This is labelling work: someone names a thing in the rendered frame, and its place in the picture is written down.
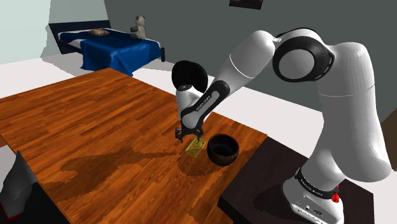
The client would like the wooden table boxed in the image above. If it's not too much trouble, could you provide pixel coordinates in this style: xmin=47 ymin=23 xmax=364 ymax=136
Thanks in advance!
xmin=0 ymin=67 xmax=268 ymax=224

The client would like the dark wall picture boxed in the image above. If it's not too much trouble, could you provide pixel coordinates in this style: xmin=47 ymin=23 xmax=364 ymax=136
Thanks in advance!
xmin=229 ymin=0 xmax=264 ymax=10

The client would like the yellow patterned phone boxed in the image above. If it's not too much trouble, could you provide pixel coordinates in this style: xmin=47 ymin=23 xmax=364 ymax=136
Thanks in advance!
xmin=185 ymin=137 xmax=207 ymax=158

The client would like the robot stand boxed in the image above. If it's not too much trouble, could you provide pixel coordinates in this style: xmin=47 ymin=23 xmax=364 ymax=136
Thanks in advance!
xmin=217 ymin=136 xmax=375 ymax=224

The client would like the black bowl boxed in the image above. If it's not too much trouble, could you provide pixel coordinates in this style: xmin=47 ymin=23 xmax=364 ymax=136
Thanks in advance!
xmin=206 ymin=133 xmax=240 ymax=167

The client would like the bed with blue cover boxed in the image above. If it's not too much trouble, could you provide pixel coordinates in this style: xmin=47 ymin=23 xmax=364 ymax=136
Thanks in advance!
xmin=48 ymin=15 xmax=166 ymax=78

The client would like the grey angular object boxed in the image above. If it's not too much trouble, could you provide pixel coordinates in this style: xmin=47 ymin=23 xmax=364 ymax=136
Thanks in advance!
xmin=0 ymin=150 xmax=39 ymax=223

